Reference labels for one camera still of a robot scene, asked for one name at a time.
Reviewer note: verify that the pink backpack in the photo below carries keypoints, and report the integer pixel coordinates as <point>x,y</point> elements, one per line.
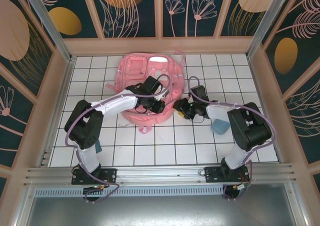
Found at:
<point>130,66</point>

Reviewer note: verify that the teal block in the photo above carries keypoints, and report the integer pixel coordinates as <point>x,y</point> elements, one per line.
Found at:
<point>98,147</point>
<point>220,126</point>

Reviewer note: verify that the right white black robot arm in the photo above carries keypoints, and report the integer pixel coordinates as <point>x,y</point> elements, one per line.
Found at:
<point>250,126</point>

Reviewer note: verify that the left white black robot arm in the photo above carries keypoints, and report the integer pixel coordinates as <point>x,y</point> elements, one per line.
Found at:
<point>115,104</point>

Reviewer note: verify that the grey metal sheet panel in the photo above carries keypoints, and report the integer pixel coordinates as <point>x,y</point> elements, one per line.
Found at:
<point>160,212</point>

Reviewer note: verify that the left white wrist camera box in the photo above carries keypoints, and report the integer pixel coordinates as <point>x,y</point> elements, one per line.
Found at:
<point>163,91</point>

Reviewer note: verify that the aluminium mounting rail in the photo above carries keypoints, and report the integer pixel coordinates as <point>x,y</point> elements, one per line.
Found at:
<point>160,173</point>

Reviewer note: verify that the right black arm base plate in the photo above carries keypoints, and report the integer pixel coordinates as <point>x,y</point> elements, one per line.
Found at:
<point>212,174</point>

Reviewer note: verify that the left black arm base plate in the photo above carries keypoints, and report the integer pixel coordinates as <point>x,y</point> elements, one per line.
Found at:
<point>110,176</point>

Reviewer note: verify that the right aluminium frame post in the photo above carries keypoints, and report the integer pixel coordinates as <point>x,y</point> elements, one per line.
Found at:
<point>267,18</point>

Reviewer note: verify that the aluminium frame post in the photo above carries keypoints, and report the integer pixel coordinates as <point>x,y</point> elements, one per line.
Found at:
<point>267,18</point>
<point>50,23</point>

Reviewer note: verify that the left aluminium frame post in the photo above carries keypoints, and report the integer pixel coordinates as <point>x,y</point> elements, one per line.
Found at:
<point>50,23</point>

